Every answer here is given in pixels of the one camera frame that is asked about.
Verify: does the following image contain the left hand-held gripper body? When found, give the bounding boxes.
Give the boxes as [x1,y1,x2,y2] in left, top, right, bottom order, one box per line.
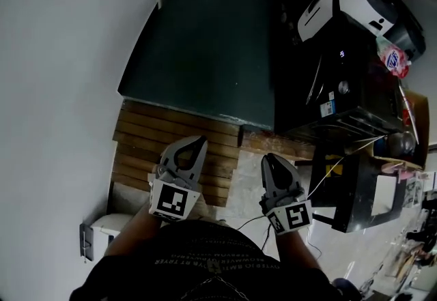
[147,163,201,223]

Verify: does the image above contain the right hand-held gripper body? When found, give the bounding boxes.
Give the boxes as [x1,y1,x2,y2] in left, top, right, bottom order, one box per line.
[259,189,313,235]

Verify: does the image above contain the person's left forearm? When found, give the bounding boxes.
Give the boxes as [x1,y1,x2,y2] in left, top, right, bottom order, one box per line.
[104,212,162,258]

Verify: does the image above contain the person's right forearm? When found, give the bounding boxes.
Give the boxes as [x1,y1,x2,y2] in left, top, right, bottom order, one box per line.
[274,229,324,272]

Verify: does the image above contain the wooden slat platform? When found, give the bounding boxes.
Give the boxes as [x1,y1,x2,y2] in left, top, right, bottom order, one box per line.
[111,100,317,208]

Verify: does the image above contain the khaki shorts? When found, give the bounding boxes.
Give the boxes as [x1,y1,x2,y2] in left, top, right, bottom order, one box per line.
[191,193,219,224]

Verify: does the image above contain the black marble sink table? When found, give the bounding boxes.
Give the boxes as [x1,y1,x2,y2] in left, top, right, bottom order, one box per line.
[312,152,416,234]

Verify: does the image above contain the white door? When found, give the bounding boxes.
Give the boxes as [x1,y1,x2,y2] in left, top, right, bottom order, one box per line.
[79,212,136,263]

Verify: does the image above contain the black printed t-shirt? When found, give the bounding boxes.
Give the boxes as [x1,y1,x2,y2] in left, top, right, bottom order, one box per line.
[70,219,363,301]

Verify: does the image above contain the clear plastic bottle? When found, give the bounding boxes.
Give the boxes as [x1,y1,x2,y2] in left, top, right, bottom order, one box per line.
[387,131,418,158]

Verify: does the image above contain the silver metal rod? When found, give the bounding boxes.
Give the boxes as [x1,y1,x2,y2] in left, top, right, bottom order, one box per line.
[397,84,421,145]

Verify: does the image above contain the brown cardboard box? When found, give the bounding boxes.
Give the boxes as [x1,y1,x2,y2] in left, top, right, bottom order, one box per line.
[371,87,431,171]

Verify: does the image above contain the pink detergent refill pouch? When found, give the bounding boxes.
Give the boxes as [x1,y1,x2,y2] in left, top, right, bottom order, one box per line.
[375,35,412,80]

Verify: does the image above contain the white and black service robot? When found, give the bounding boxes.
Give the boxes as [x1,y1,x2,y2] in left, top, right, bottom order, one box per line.
[296,0,400,43]

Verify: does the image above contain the dark grey service robot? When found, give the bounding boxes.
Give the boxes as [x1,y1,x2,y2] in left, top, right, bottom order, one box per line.
[385,0,427,62]

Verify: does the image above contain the thin white cable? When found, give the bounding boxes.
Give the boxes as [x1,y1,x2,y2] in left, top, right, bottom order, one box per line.
[306,135,387,199]

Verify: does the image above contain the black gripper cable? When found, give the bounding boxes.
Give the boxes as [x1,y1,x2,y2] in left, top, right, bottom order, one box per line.
[237,214,274,251]

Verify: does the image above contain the silver chain necklace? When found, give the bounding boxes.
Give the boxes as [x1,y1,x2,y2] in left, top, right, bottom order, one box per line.
[180,258,254,301]

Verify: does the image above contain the silver door handle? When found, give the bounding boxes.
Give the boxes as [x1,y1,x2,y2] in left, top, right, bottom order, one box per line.
[79,223,95,263]

